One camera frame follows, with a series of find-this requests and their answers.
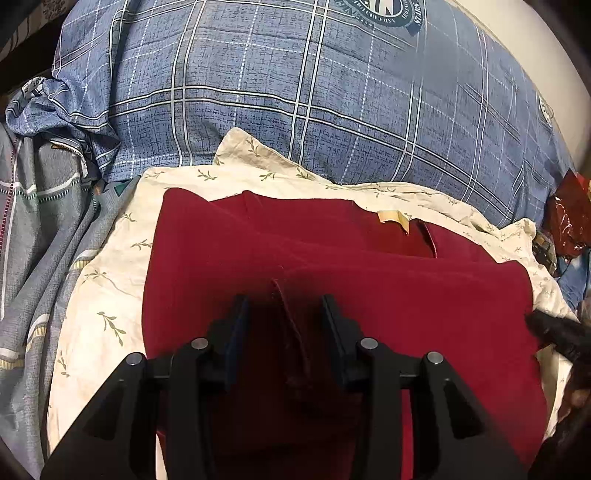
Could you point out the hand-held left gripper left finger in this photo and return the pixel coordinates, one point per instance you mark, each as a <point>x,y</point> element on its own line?
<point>236,333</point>

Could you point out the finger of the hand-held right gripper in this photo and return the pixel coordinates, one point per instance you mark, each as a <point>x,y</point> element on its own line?
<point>554,330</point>

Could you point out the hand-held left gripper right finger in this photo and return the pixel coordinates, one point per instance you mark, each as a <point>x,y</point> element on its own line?
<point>333,333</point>

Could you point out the dark red garment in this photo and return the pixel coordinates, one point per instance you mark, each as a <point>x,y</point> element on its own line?
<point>378,295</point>

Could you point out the red plastic bag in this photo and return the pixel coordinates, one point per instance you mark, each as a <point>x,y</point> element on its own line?
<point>567,217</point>

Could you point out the cream floral cloth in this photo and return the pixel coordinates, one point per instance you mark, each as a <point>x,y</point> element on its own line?
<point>106,277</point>

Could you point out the grey plaid bed sheet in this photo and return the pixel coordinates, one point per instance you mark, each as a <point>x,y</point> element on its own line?
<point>41,240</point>

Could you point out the blue plaid quilt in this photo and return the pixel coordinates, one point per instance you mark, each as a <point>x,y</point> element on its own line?
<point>300,92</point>

